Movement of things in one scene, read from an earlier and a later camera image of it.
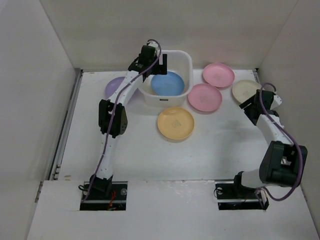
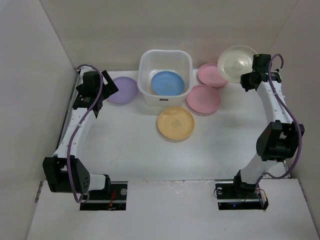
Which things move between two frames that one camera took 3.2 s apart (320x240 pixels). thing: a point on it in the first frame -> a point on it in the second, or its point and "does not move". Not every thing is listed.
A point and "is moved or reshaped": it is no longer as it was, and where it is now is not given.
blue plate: (170, 84) does not move
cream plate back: (243, 89) -> (235, 61)
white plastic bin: (179, 62) does not move
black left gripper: (161, 69) -> (110, 88)
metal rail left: (55, 168) does not move
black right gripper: (249, 108) -> (247, 81)
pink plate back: (218, 75) is moved or reshaped
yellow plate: (176, 123) does not move
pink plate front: (204, 97) does not move
